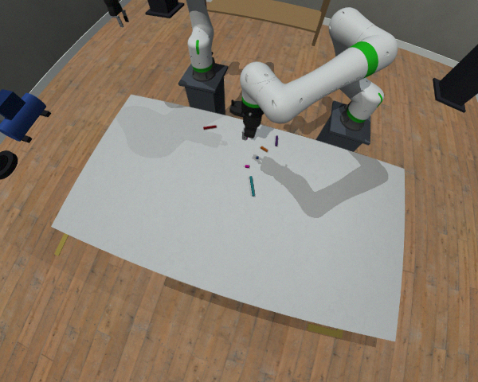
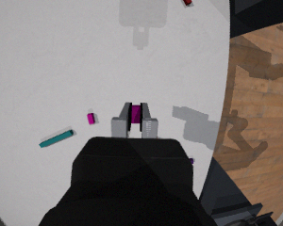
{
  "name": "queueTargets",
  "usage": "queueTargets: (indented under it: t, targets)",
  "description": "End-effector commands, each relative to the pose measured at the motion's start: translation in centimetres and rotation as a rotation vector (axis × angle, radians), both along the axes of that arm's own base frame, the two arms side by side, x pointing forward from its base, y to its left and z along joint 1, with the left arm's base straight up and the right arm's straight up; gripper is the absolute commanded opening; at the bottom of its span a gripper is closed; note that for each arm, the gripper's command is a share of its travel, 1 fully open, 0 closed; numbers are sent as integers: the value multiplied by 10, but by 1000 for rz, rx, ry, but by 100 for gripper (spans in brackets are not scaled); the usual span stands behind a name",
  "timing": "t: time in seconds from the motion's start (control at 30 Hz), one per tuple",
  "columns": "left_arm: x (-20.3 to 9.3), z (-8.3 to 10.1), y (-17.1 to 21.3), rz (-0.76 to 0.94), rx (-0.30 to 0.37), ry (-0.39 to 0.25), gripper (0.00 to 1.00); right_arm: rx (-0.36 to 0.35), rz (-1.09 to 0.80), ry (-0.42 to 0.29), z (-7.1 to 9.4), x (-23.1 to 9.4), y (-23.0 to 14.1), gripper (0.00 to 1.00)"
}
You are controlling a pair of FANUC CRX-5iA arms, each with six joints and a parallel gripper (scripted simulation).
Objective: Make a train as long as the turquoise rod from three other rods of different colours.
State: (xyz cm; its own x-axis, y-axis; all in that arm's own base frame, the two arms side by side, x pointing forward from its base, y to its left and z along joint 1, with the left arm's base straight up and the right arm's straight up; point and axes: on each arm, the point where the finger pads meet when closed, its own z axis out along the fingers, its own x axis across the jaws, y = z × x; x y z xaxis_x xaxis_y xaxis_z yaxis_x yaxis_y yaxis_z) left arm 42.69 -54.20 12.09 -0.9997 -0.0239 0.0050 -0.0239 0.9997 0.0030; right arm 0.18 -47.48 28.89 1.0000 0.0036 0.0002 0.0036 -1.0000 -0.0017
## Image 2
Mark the turquoise rod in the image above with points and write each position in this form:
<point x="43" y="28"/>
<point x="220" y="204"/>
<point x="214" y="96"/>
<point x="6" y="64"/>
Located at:
<point x="56" y="138"/>

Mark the dark red rod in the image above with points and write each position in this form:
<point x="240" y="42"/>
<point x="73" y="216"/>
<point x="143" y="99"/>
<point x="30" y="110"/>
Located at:
<point x="187" y="2"/>

